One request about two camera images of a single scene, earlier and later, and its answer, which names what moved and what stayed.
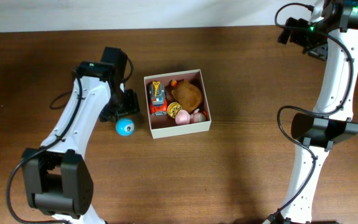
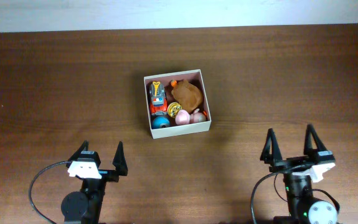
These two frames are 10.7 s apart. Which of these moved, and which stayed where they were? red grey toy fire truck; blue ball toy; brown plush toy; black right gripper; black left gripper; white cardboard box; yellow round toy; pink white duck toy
Moved: black left gripper; blue ball toy; black right gripper
Stayed: white cardboard box; yellow round toy; brown plush toy; red grey toy fire truck; pink white duck toy
